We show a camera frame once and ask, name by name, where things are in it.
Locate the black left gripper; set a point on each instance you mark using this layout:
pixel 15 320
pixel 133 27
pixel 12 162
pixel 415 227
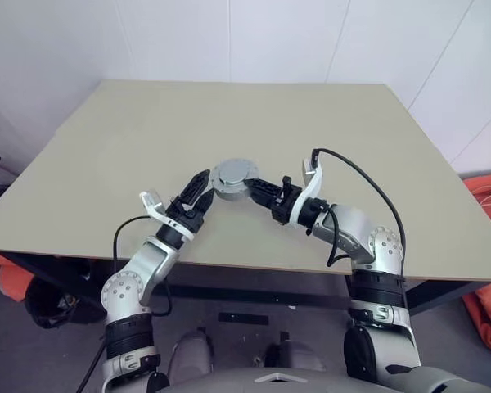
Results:
pixel 186 217

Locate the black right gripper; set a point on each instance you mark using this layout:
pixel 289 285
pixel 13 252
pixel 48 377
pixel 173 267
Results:
pixel 284 206

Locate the silver motor housing lid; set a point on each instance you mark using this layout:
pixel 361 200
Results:
pixel 233 171

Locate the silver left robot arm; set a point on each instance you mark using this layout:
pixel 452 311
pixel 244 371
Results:
pixel 147 262

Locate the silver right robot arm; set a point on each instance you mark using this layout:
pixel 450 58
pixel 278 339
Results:
pixel 352 233

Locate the black floor tape strip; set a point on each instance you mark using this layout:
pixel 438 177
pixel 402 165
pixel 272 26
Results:
pixel 243 319

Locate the grey robot torso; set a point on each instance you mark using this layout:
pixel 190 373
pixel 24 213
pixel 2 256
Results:
pixel 213 387

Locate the black bag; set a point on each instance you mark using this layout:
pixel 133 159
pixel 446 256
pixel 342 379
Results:
pixel 45 307

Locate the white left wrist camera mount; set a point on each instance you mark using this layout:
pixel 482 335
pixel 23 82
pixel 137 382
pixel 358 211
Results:
pixel 153 200

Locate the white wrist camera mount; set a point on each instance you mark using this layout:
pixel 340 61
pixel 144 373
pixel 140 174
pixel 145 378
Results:
pixel 313 184
pixel 153 200

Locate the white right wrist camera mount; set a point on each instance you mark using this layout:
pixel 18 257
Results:
pixel 313 184

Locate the black table frame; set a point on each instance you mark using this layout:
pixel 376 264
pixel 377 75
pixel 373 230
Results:
pixel 249 294

